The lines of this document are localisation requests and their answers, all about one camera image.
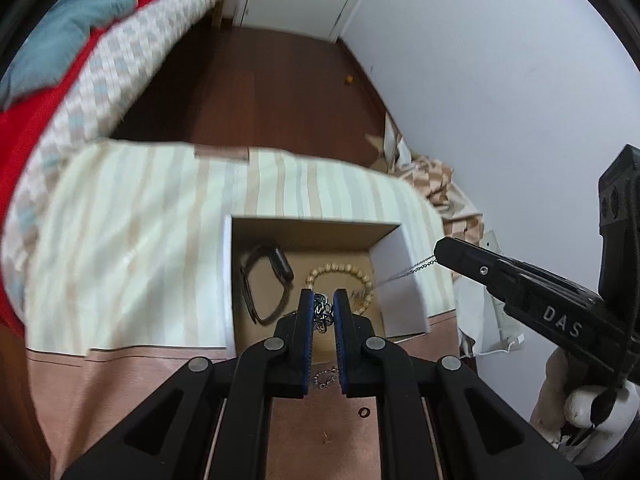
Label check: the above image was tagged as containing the silver chain bracelet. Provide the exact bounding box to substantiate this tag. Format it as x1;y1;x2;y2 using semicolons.
312;365;341;391

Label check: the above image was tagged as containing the black smart watch band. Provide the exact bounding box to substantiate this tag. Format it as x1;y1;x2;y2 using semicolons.
238;242;295;327

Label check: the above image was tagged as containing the wooden bead bracelet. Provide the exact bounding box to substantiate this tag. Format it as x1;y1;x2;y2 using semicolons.
305;264;376;311

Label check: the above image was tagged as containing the white cardboard box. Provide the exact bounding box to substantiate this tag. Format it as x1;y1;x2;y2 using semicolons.
222;216;431;356

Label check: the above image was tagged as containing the checkered brown cloth pile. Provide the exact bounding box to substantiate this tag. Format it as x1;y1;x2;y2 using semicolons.
387;155;485;245

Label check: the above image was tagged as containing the checkered bed sheet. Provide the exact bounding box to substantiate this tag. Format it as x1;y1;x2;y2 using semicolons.
1;0;220;316

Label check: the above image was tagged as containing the red bed blanket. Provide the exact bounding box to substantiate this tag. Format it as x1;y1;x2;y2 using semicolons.
1;0;156;339

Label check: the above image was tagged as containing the teal quilt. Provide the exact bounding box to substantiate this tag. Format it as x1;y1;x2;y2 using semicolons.
1;0;139;110

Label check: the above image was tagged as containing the white wall socket strip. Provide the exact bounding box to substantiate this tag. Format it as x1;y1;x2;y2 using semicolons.
480;230;502;254

